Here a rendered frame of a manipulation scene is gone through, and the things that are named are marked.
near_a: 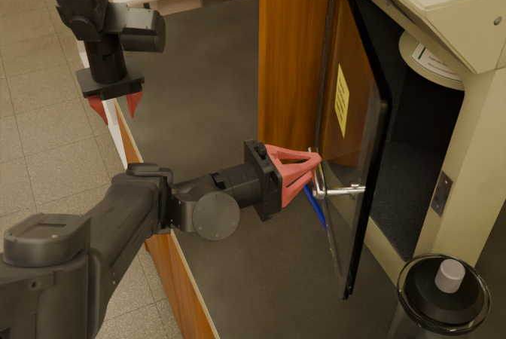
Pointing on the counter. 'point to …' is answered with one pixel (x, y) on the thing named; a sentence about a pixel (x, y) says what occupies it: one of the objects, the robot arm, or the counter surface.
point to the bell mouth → (427, 63)
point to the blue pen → (315, 206)
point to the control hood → (449, 3)
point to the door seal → (378, 156)
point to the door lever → (320, 190)
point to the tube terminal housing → (457, 159)
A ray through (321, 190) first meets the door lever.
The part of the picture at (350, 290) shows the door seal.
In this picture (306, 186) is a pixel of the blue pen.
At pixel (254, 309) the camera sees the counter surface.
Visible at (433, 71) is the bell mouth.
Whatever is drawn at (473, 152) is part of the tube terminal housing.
